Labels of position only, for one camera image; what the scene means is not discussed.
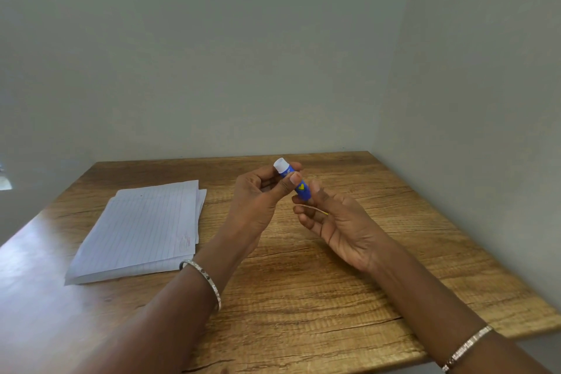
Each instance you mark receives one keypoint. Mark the person's right hand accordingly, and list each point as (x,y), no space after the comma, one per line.
(346,229)

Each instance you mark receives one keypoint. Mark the person's left hand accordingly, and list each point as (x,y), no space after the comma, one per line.
(250,207)

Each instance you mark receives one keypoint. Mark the person's right thumb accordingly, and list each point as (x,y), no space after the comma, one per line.
(321,193)

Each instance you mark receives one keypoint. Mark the person's left thumb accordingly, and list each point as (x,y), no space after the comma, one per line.
(285,189)

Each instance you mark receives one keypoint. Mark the blue glue stick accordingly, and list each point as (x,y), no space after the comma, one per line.
(301,187)

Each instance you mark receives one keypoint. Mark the white glue stick cap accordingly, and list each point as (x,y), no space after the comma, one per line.
(281,165)

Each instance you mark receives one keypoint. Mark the person's right forearm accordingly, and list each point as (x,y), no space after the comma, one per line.
(438,312)

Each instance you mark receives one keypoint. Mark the person's left forearm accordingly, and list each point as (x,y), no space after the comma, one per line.
(175,321)

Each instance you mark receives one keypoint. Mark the lined white paper sheet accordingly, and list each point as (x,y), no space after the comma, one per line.
(175,185)

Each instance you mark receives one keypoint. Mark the stack of lined paper sheets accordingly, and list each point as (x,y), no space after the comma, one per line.
(136,233)

